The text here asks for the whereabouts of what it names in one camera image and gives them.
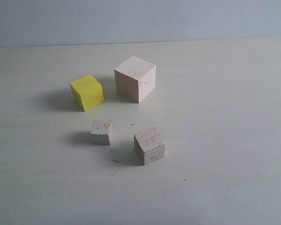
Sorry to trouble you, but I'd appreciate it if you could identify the medium grained wooden cube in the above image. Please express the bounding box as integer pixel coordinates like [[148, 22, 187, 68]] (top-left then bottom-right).
[[133, 127, 166, 165]]

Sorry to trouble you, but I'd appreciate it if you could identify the large pale wooden cube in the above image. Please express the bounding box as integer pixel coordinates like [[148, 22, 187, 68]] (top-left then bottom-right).
[[114, 56, 156, 103]]

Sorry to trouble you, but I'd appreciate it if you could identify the yellow cube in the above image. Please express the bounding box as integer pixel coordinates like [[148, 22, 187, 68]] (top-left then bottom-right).
[[69, 74, 104, 111]]

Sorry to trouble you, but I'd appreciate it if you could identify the smallest pale wooden cube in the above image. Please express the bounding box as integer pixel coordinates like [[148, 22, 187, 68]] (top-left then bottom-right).
[[90, 120, 112, 145]]

